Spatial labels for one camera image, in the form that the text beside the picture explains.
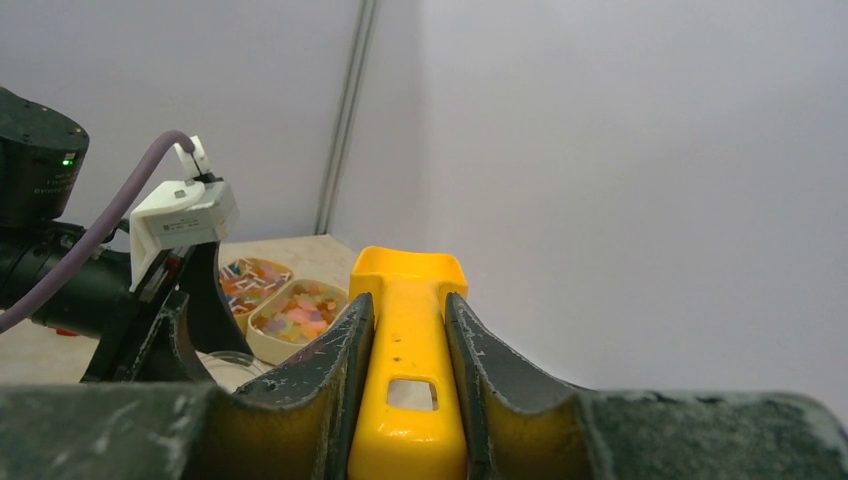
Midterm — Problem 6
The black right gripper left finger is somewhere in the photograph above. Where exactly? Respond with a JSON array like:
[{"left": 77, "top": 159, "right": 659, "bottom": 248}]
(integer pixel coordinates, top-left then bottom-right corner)
[{"left": 1, "top": 294, "right": 375, "bottom": 479}]

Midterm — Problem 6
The clear glass jar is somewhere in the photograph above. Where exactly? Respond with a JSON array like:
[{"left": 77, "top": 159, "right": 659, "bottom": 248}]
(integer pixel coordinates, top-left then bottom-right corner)
[{"left": 197, "top": 351, "right": 268, "bottom": 393}]

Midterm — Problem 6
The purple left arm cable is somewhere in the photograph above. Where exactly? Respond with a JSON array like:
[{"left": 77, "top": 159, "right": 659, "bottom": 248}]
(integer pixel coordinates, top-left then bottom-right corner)
[{"left": 0, "top": 129, "right": 197, "bottom": 335}]

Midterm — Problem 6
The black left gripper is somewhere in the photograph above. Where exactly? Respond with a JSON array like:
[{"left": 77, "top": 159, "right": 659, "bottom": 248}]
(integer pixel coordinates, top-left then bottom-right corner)
[{"left": 80, "top": 242, "right": 252, "bottom": 383}]

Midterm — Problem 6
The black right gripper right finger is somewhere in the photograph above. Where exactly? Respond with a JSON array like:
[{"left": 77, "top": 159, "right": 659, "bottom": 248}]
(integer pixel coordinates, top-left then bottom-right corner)
[{"left": 445, "top": 293, "right": 847, "bottom": 479}]

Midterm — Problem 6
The yellow tray with lollipops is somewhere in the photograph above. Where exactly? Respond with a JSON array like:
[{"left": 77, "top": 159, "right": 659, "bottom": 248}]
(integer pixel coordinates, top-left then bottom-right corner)
[{"left": 219, "top": 257, "right": 294, "bottom": 333}]

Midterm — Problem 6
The yellow plastic scoop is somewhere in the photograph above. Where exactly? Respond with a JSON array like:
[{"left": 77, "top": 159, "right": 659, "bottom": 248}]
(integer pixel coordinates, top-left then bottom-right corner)
[{"left": 347, "top": 246, "right": 468, "bottom": 479}]

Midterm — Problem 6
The cream tray with gummies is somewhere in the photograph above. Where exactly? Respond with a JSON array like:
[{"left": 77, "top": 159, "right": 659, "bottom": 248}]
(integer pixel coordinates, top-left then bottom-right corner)
[{"left": 246, "top": 279, "right": 348, "bottom": 365}]

